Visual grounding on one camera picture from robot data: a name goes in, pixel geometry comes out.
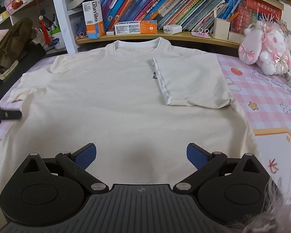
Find cream t-shirt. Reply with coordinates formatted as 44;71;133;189
0;36;262;224

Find olive green garment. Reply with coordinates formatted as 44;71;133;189
0;17;37;69

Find white pen cup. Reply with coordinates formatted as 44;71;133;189
49;27;66;50

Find red tassel ornament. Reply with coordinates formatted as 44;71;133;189
35;0;51;45

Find wooden shelf board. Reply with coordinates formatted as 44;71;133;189
75;30;241;50

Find pink scissors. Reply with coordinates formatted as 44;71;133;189
191;27;210;38

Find pink white plush bunny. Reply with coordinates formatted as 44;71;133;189
238;21;291;76

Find beige square pen holder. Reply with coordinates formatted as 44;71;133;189
212;18;230;40

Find white charger block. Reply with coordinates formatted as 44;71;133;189
163;24;182;35

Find white orange usmile box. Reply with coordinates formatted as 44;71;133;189
82;0;106;39

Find white orange toothpaste box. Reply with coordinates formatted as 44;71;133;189
114;20;158;35

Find row of colourful books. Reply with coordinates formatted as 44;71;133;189
75;0;283;36

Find white shelf post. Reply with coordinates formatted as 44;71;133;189
53;0;78;54

